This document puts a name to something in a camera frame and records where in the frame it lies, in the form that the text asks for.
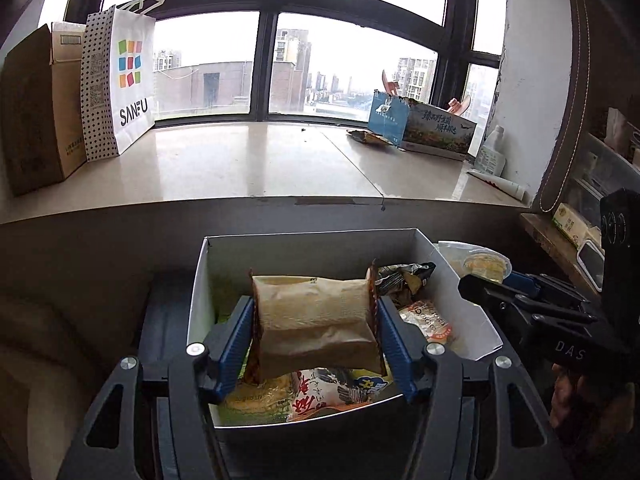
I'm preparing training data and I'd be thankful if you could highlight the brown cardboard box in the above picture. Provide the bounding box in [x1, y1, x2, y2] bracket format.
[1, 22, 87, 196]

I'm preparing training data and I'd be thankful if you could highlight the beige sofa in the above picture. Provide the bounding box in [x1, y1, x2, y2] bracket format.
[1, 292, 100, 479]

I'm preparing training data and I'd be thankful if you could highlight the small wrapper on sill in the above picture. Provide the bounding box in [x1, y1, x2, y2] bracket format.
[347, 129, 390, 146]

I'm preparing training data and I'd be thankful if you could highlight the green seaweed snack bag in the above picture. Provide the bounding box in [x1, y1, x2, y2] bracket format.
[210, 298, 255, 427]

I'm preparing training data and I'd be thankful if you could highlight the white tube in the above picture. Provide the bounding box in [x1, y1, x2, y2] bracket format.
[468, 169, 525, 202]

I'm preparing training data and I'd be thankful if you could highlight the brown paper snack bag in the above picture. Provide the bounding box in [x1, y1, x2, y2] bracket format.
[244, 266, 385, 384]

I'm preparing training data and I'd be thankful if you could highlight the wooden side shelf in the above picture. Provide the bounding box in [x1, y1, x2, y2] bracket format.
[520, 212, 601, 304]

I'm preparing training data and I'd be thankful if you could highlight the white SANFU shopping bag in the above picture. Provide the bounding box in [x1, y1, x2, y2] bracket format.
[80, 0, 165, 162]

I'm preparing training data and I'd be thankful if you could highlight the brown leather strap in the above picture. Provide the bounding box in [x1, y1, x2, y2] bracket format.
[529, 0, 594, 215]

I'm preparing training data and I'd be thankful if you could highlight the person's right hand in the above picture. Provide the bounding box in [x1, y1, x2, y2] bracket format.
[549, 364, 585, 428]

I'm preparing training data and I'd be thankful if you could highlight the dark foil snack bag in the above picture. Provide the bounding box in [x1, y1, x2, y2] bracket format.
[375, 262, 436, 310]

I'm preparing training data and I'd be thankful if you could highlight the white plastic bottle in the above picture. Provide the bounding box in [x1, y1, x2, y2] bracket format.
[474, 125, 506, 177]

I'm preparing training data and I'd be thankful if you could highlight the yellow snack bag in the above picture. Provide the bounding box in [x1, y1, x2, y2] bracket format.
[348, 368, 394, 396]

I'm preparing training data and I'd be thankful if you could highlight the soft tissue pack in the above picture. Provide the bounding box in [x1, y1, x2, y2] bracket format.
[437, 240, 512, 284]

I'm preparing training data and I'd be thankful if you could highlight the white red chip bag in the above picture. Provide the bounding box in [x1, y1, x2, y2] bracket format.
[286, 367, 386, 422]

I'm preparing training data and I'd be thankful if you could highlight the blue printed tissue carton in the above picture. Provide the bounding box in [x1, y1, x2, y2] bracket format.
[368, 91, 476, 160]

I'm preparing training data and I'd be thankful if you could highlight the round corn cracker pack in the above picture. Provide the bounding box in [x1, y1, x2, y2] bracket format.
[220, 374, 294, 417]

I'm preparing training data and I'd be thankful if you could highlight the black window frame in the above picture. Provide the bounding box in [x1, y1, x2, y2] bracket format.
[64, 0, 501, 126]

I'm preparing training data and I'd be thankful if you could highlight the clear plastic drawer unit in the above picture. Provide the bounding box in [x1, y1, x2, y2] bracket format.
[563, 133, 639, 226]

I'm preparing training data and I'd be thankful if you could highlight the beige small carton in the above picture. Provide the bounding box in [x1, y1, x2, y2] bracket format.
[552, 203, 602, 248]

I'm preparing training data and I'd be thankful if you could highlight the white open storage box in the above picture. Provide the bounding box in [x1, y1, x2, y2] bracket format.
[185, 227, 505, 430]

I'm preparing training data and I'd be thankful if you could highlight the small bread packet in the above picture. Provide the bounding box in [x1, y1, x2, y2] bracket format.
[399, 300, 452, 344]

